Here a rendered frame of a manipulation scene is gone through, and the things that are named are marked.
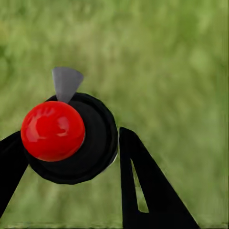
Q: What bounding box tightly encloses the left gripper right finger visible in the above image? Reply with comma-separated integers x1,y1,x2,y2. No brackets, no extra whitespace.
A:
118,127,200,229

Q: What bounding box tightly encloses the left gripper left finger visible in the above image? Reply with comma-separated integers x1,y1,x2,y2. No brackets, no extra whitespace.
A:
0,131,29,218

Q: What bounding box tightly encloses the pesticide atomizer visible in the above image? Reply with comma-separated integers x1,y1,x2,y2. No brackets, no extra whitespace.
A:
21,66,119,185

